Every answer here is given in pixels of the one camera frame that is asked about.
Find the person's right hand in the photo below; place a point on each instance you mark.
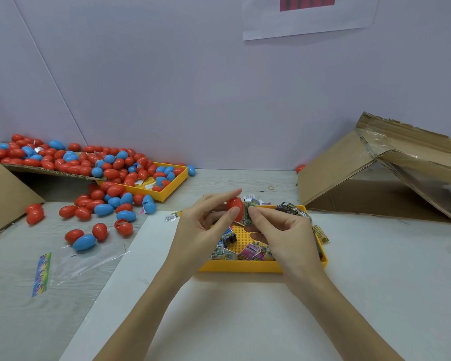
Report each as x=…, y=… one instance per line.
x=289, y=244

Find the person's left hand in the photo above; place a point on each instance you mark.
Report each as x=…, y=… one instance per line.
x=197, y=240

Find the yellow label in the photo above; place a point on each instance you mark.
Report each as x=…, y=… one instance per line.
x=321, y=233

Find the single red plastic egg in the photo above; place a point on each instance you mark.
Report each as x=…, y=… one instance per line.
x=234, y=206

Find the pile of plastic eggs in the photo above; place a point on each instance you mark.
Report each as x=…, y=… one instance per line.
x=90, y=163

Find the person's right forearm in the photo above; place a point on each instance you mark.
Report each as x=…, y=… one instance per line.
x=349, y=316

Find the person's left forearm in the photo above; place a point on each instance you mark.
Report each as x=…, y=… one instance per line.
x=139, y=319

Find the yellow plastic tray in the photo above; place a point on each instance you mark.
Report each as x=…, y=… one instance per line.
x=237, y=265

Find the yellow tray under eggs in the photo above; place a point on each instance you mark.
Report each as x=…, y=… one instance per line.
x=173, y=182

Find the torn flattened cardboard box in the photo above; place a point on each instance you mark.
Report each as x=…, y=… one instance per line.
x=331, y=165

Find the clear bag with coloured label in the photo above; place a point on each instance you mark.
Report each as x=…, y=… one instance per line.
x=79, y=267

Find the brown cardboard sheet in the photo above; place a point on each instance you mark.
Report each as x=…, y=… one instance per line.
x=45, y=169

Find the tall brown cardboard box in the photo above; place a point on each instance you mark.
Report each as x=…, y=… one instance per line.
x=1, y=199

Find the white paper sign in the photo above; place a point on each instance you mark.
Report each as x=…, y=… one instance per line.
x=312, y=18

